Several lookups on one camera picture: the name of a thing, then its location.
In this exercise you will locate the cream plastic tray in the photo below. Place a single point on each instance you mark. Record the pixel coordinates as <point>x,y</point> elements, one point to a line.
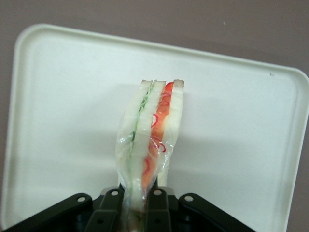
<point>60,108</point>

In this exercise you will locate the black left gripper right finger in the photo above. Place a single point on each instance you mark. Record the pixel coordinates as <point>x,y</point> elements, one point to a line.
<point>159,207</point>

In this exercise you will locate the triangle sandwich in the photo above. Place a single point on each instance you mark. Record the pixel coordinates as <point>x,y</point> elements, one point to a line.
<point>147,130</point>

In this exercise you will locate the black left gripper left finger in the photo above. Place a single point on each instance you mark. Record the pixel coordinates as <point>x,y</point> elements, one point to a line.
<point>109,207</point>

